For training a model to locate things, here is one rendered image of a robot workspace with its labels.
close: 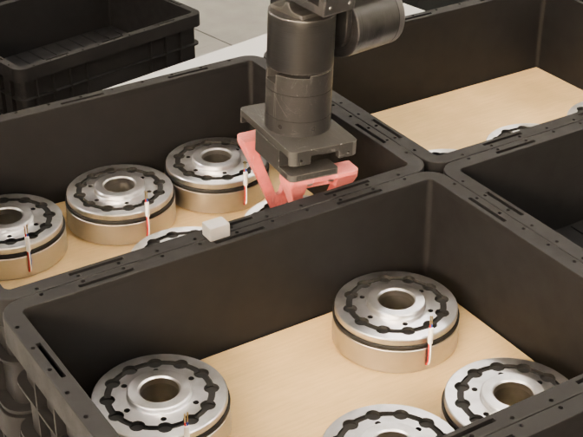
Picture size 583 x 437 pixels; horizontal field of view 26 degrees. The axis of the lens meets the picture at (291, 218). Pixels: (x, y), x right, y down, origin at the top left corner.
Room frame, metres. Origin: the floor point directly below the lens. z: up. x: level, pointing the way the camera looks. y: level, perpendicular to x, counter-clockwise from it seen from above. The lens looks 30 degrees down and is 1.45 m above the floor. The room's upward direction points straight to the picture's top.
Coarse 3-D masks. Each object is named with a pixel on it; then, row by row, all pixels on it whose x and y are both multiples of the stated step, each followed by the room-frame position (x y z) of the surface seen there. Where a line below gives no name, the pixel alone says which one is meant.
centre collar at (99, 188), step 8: (104, 176) 1.06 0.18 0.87; (112, 176) 1.06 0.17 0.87; (120, 176) 1.07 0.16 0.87; (128, 176) 1.06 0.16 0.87; (136, 176) 1.06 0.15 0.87; (96, 184) 1.05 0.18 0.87; (104, 184) 1.05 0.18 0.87; (136, 184) 1.05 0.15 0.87; (144, 184) 1.05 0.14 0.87; (96, 192) 1.04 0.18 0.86; (104, 192) 1.03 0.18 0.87; (112, 192) 1.03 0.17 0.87; (120, 192) 1.03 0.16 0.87; (128, 192) 1.03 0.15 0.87; (136, 192) 1.03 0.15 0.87; (112, 200) 1.03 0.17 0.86; (120, 200) 1.03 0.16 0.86
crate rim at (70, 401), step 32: (384, 192) 0.92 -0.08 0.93; (448, 192) 0.93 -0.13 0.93; (256, 224) 0.87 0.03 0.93; (288, 224) 0.87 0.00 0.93; (512, 224) 0.87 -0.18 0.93; (160, 256) 0.82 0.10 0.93; (192, 256) 0.82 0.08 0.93; (544, 256) 0.83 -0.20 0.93; (64, 288) 0.78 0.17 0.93; (96, 288) 0.78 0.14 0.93; (32, 352) 0.70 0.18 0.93; (64, 384) 0.66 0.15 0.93; (576, 384) 0.66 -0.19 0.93; (64, 416) 0.65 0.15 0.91; (96, 416) 0.63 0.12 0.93; (512, 416) 0.63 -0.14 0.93
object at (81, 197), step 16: (80, 176) 1.07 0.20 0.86; (96, 176) 1.08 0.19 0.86; (144, 176) 1.07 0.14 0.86; (160, 176) 1.07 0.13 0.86; (80, 192) 1.05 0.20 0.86; (144, 192) 1.04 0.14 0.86; (160, 192) 1.05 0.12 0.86; (80, 208) 1.01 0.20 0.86; (96, 208) 1.01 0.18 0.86; (112, 208) 1.02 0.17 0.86; (128, 208) 1.02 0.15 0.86; (144, 208) 1.01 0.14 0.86; (160, 208) 1.02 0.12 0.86
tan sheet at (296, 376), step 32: (320, 320) 0.88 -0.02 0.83; (480, 320) 0.88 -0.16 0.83; (224, 352) 0.83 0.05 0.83; (256, 352) 0.83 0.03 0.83; (288, 352) 0.83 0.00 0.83; (320, 352) 0.83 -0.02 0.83; (480, 352) 0.83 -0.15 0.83; (512, 352) 0.83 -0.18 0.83; (256, 384) 0.79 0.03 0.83; (288, 384) 0.79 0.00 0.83; (320, 384) 0.79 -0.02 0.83; (352, 384) 0.79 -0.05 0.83; (384, 384) 0.79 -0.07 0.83; (416, 384) 0.79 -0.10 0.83; (256, 416) 0.75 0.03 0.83; (288, 416) 0.75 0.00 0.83; (320, 416) 0.75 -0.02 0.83
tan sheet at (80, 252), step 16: (272, 176) 1.13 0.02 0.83; (64, 208) 1.07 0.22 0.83; (176, 208) 1.07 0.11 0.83; (176, 224) 1.04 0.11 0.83; (192, 224) 1.04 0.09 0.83; (80, 240) 1.01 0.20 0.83; (64, 256) 0.98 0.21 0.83; (80, 256) 0.98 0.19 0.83; (96, 256) 0.98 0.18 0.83; (112, 256) 0.98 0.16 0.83; (48, 272) 0.95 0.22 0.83
